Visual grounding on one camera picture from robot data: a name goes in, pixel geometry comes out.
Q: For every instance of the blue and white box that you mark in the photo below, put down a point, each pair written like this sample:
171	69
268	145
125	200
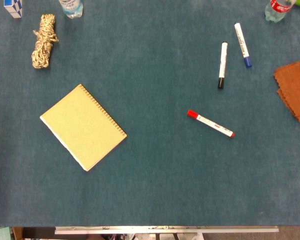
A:
13	7

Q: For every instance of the white marker with red cap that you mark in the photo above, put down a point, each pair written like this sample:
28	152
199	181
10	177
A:
210	123

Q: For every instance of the white marker with black cap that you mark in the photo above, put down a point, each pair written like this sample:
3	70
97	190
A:
223	64

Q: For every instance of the spiral notebook with kraft cover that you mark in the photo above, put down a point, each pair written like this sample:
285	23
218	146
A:
84	126

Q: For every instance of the clear water bottle blue label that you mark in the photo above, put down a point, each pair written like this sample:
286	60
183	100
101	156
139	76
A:
71	7

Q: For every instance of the brown folded cloth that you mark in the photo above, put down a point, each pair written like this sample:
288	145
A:
295	87

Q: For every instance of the clear bottle with red label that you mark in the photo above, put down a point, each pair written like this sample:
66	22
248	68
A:
277	9

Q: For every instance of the white marker with blue cap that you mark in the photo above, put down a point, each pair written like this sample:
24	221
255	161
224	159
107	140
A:
242	44

